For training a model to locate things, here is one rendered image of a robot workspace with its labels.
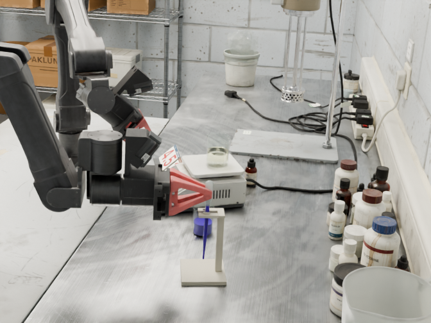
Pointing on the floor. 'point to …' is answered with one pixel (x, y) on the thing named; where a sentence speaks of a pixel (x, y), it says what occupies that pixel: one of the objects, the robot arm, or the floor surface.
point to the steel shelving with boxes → (125, 59)
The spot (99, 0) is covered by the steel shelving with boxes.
